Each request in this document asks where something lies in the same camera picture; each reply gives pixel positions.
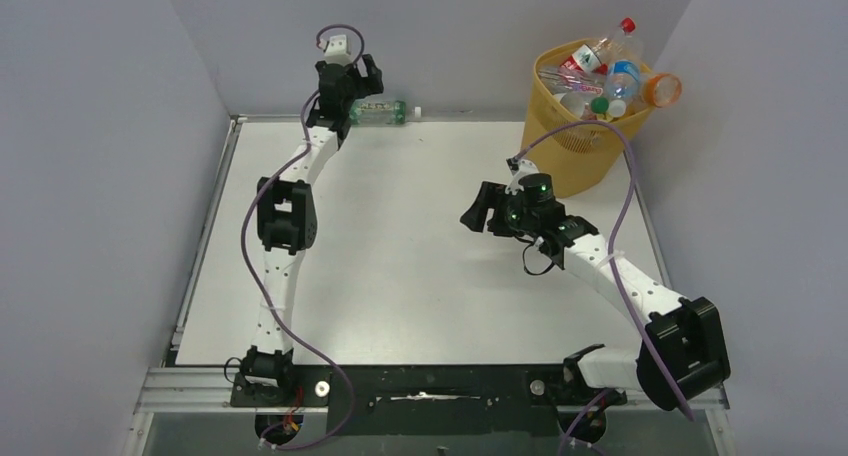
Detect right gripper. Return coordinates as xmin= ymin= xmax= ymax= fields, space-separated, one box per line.
xmin=461 ymin=183 xmax=538 ymax=239

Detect green label bottle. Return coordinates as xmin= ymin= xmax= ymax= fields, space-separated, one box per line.
xmin=350 ymin=100 xmax=423 ymax=127

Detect clear blue pink label bottle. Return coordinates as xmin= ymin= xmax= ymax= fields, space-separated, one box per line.
xmin=536 ymin=66 xmax=606 ymax=96

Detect small blue label bottle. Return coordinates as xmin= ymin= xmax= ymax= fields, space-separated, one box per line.
xmin=604 ymin=36 xmax=643 ymax=118

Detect red label bottle sideways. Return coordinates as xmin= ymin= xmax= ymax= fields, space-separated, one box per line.
xmin=559 ymin=17 xmax=637 ymax=74

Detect orange cap bottle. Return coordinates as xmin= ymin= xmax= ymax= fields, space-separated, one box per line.
xmin=639 ymin=73 xmax=683 ymax=108

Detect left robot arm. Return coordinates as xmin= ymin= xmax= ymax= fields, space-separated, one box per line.
xmin=237 ymin=54 xmax=384 ymax=390

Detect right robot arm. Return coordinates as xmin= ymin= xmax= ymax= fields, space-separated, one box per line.
xmin=460 ymin=173 xmax=731 ymax=411

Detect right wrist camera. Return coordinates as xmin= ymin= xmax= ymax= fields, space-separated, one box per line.
xmin=505 ymin=158 xmax=539 ymax=195

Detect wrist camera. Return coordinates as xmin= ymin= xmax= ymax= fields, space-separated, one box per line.
xmin=505 ymin=158 xmax=539 ymax=195
xmin=319 ymin=34 xmax=353 ymax=66

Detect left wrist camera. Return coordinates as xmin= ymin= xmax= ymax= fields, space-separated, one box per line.
xmin=319 ymin=34 xmax=353 ymax=66

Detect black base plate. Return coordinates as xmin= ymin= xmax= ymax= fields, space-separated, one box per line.
xmin=230 ymin=364 xmax=627 ymax=442

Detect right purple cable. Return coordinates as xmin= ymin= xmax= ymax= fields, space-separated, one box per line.
xmin=508 ymin=119 xmax=696 ymax=456

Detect purple cable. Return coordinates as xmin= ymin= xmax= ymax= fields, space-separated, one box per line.
xmin=239 ymin=24 xmax=367 ymax=454
xmin=508 ymin=119 xmax=696 ymax=456

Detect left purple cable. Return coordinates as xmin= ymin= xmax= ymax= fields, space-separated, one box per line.
xmin=239 ymin=24 xmax=367 ymax=454

